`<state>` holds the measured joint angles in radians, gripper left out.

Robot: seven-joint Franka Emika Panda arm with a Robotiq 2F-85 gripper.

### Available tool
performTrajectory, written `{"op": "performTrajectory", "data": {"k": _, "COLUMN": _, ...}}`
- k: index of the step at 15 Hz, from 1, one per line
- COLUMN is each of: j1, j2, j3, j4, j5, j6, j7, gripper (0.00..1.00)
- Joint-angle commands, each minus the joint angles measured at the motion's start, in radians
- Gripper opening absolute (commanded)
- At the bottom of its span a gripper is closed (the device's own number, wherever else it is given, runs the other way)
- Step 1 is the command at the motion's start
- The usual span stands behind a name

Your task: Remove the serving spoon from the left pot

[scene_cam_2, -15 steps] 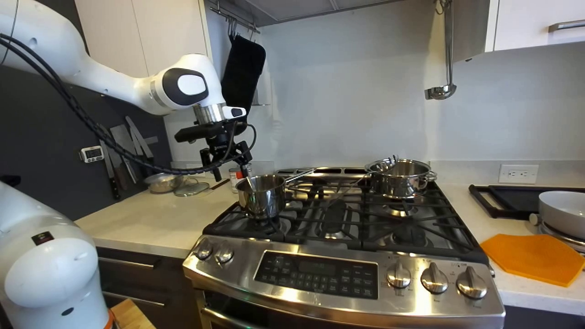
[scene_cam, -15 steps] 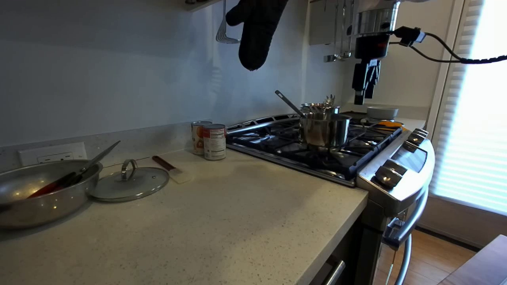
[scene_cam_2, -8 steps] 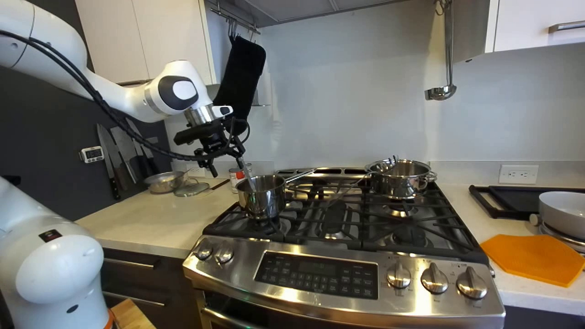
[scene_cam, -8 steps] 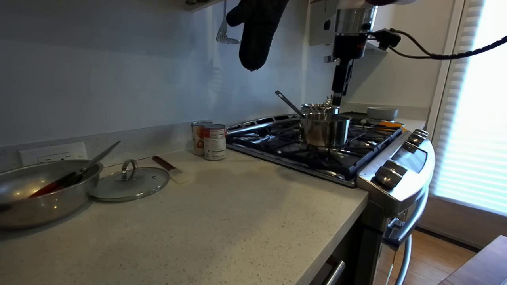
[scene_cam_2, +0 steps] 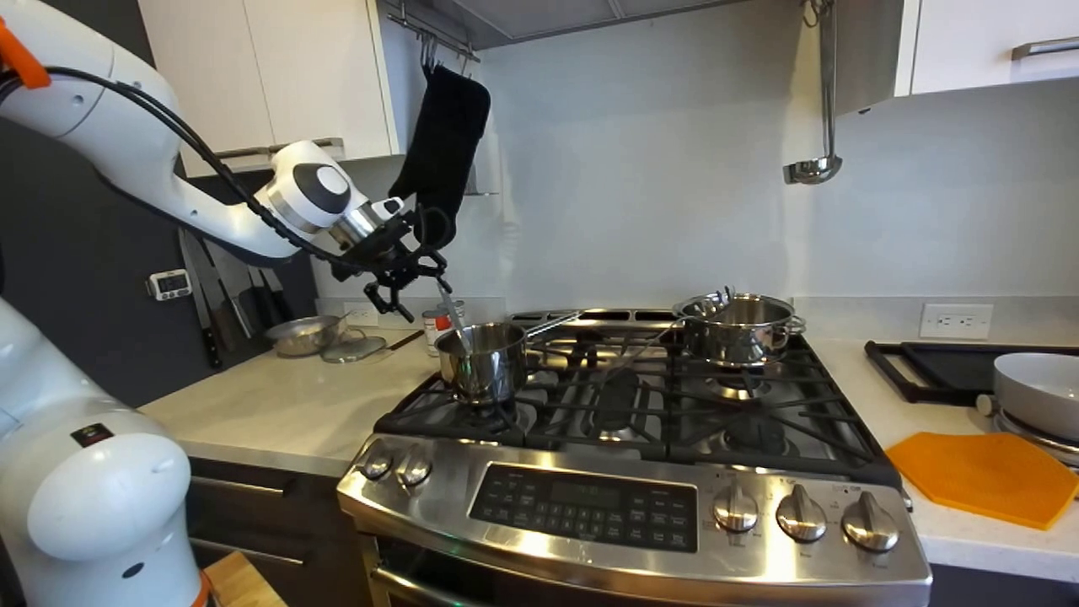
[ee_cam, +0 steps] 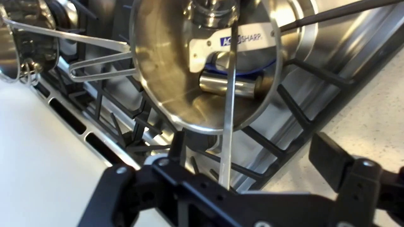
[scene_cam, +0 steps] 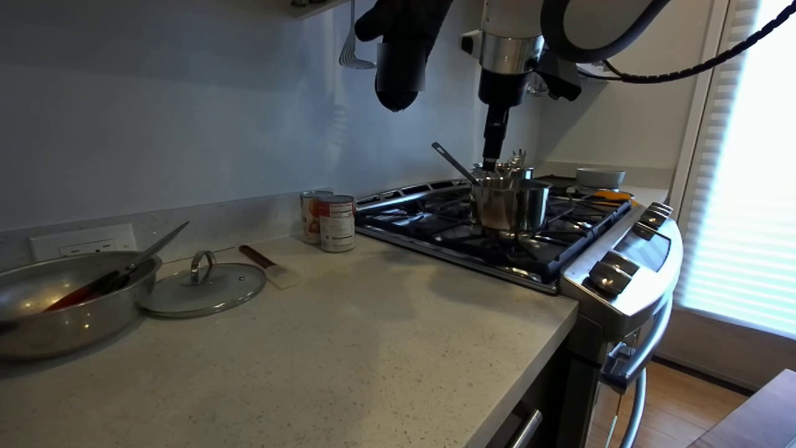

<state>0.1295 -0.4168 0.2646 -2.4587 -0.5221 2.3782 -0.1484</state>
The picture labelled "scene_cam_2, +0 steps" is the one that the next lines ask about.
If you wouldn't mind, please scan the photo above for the white kitchen timer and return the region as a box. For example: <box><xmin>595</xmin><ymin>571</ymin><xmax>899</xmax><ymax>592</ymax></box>
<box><xmin>147</xmin><ymin>268</ymin><xmax>194</xmax><ymax>302</ymax></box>

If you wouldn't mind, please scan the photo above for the steel pot with side handles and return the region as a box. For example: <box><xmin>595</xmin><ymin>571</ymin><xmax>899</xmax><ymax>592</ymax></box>
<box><xmin>672</xmin><ymin>292</ymin><xmax>808</xmax><ymax>369</ymax></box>

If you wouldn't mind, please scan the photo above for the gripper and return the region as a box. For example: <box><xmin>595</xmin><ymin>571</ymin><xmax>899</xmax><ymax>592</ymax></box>
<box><xmin>330</xmin><ymin>212</ymin><xmax>450</xmax><ymax>325</ymax></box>

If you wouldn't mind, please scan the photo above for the dark drawer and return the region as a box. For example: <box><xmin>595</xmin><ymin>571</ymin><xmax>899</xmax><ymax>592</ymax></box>
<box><xmin>185</xmin><ymin>457</ymin><xmax>372</xmax><ymax>607</ymax></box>

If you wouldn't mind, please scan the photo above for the red and white can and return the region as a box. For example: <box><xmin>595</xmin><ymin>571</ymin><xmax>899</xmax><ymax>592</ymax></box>
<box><xmin>422</xmin><ymin>301</ymin><xmax>467</xmax><ymax>358</ymax></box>

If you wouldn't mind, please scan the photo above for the cabinet handle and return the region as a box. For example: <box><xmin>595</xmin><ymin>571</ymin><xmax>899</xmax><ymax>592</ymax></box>
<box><xmin>1011</xmin><ymin>36</ymin><xmax>1079</xmax><ymax>62</ymax></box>

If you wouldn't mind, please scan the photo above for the steel bowl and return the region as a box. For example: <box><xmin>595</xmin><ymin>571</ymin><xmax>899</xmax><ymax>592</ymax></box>
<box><xmin>265</xmin><ymin>314</ymin><xmax>348</xmax><ymax>358</ymax></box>

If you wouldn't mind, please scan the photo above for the hanging steel ladle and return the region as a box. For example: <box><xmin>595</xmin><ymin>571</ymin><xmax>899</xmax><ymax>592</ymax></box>
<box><xmin>781</xmin><ymin>0</ymin><xmax>845</xmax><ymax>185</ymax></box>

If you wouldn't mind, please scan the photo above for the glass lid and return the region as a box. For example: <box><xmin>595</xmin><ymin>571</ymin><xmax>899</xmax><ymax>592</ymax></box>
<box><xmin>319</xmin><ymin>334</ymin><xmax>388</xmax><ymax>365</ymax></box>

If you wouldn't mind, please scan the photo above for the oven door handle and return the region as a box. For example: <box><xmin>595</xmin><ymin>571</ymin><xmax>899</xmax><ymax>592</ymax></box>
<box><xmin>369</xmin><ymin>567</ymin><xmax>473</xmax><ymax>607</ymax></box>

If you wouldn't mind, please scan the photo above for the oven door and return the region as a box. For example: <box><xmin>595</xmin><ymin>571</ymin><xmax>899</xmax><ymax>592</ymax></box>
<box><xmin>361</xmin><ymin>534</ymin><xmax>930</xmax><ymax>607</ymax></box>

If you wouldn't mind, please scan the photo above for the grey bowl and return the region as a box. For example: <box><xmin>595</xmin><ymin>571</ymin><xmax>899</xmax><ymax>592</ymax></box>
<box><xmin>992</xmin><ymin>352</ymin><xmax>1079</xmax><ymax>444</ymax></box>

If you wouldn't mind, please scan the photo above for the steel serving spoon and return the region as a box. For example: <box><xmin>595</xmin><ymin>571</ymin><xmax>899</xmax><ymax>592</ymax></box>
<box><xmin>434</xmin><ymin>278</ymin><xmax>473</xmax><ymax>353</ymax></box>

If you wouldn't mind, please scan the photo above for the steel saucepan with long handle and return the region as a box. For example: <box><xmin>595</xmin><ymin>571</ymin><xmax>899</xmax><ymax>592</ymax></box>
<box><xmin>433</xmin><ymin>311</ymin><xmax>582</xmax><ymax>406</ymax></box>

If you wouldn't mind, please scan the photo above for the stainless steel gas stove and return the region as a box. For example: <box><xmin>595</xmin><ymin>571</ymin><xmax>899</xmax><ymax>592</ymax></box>
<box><xmin>336</xmin><ymin>307</ymin><xmax>934</xmax><ymax>607</ymax></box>

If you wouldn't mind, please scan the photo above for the black tray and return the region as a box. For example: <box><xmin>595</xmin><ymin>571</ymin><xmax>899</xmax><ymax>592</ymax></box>
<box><xmin>863</xmin><ymin>339</ymin><xmax>1079</xmax><ymax>407</ymax></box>

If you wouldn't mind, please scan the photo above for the row of knives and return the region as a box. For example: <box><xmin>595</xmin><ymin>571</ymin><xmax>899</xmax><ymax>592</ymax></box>
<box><xmin>175</xmin><ymin>226</ymin><xmax>298</xmax><ymax>370</ymax></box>

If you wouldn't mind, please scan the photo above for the white wall cabinet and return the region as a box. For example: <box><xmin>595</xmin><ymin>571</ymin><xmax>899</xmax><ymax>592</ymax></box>
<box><xmin>137</xmin><ymin>0</ymin><xmax>403</xmax><ymax>179</ymax></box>
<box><xmin>833</xmin><ymin>0</ymin><xmax>1079</xmax><ymax>117</ymax></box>

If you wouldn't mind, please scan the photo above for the wooden board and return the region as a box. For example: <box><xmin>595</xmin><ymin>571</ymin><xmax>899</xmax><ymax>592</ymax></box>
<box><xmin>202</xmin><ymin>551</ymin><xmax>289</xmax><ymax>607</ymax></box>

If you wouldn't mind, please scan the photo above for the drawer handle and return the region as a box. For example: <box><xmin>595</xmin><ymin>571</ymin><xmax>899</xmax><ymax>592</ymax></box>
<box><xmin>191</xmin><ymin>475</ymin><xmax>298</xmax><ymax>500</ymax></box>
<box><xmin>189</xmin><ymin>536</ymin><xmax>309</xmax><ymax>567</ymax></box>

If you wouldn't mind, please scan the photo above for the oval stove burner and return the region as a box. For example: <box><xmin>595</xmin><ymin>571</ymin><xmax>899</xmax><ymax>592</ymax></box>
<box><xmin>582</xmin><ymin>369</ymin><xmax>654</xmax><ymax>443</ymax></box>

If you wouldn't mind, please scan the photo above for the wall rail with hooks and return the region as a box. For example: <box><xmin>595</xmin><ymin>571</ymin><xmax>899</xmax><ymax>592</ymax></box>
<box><xmin>386</xmin><ymin>2</ymin><xmax>483</xmax><ymax>78</ymax></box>

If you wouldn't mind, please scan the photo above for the orange silicone mat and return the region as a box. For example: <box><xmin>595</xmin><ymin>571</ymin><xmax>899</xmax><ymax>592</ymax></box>
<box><xmin>884</xmin><ymin>431</ymin><xmax>1079</xmax><ymax>532</ymax></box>

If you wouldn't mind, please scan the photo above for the range hood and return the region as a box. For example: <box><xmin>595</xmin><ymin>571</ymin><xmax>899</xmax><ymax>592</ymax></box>
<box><xmin>396</xmin><ymin>0</ymin><xmax>760</xmax><ymax>51</ymax></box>

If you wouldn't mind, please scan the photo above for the black oven mitt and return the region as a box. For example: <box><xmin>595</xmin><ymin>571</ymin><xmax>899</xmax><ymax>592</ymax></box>
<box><xmin>389</xmin><ymin>65</ymin><xmax>492</xmax><ymax>250</ymax></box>

